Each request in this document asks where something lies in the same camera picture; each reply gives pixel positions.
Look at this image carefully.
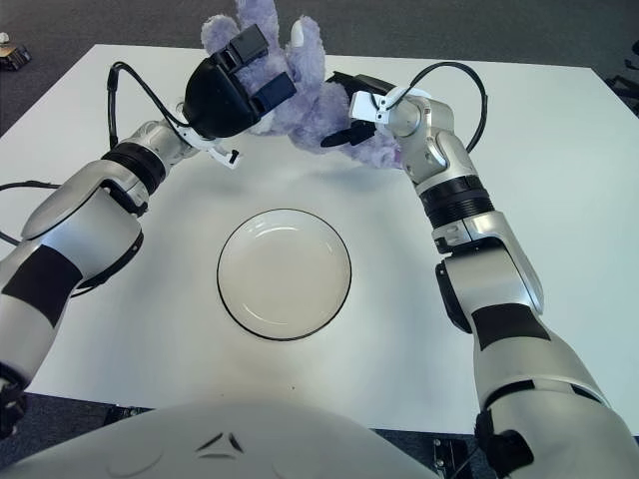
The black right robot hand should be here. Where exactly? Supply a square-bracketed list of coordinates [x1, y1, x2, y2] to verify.
[321, 71, 395, 149]

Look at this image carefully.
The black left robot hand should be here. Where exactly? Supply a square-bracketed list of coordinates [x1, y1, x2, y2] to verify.
[182, 23, 299, 140]

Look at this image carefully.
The purple plush bunny doll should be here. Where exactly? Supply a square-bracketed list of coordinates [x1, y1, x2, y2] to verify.
[200, 0, 405, 174]

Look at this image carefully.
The white plate with black rim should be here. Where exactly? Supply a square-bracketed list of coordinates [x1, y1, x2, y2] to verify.
[216, 208, 353, 342]

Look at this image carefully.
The black and orange box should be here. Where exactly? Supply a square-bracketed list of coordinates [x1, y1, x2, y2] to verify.
[0, 42, 32, 71]

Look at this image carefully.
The black office chair base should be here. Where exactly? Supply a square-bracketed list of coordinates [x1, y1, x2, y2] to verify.
[606, 42, 639, 119]

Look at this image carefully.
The grey robot torso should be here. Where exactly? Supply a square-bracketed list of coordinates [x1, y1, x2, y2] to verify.
[0, 398, 440, 479]

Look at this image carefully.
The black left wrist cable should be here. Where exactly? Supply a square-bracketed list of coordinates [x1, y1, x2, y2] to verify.
[0, 62, 201, 300]

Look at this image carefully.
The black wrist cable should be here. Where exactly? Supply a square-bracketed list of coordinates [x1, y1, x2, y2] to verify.
[0, 62, 201, 300]
[398, 61, 489, 151]

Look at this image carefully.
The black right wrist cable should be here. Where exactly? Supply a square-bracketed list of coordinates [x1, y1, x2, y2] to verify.
[398, 61, 489, 151]

